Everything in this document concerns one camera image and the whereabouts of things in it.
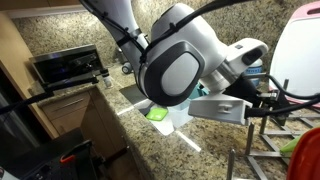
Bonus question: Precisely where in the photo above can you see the steel dish rack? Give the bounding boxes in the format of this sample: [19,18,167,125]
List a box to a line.
[226,79,320,180]

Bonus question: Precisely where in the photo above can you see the grey round kitchen gadget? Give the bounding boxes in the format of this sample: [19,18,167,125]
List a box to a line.
[120,61,134,76]

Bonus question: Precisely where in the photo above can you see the black camera stand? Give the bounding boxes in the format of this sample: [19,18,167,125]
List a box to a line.
[0,68,111,116]

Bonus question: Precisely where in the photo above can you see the white cutting board pink rim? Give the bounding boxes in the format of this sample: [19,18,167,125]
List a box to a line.
[268,1,320,108]

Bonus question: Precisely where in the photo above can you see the black toaster oven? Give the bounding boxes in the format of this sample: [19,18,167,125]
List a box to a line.
[29,44,105,86]

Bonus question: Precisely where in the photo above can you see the black equipment case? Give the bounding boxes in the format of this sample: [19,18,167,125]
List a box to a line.
[0,128,101,180]

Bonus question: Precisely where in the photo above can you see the small spice bottle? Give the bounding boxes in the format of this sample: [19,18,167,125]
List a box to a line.
[102,73,114,90]

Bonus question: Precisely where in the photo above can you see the stainless steel sink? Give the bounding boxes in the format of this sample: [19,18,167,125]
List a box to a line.
[119,83,201,137]

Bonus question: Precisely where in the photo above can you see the dark steel appliance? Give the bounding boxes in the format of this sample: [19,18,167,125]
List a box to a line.
[0,61,60,161]

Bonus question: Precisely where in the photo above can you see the soap bottle with blue label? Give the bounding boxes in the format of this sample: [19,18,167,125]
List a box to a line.
[244,59,264,88]

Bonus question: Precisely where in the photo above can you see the translucent white plastic container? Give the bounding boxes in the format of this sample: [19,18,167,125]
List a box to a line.
[166,101,194,129]

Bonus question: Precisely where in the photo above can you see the wooden base cabinet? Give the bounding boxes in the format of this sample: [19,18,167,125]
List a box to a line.
[38,87,131,161]

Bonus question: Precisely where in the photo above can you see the red plastic lid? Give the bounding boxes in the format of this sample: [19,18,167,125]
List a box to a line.
[286,127,320,180]

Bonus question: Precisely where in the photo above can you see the green plastic plate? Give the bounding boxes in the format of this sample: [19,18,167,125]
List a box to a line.
[279,135,301,155]

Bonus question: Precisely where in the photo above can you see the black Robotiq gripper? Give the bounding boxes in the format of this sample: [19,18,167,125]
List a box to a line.
[223,74,291,127]

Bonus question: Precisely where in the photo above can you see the wooden wall cabinet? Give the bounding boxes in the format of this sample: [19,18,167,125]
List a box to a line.
[0,0,83,20]

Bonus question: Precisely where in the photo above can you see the green square lid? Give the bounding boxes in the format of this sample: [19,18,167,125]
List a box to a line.
[145,106,169,122]

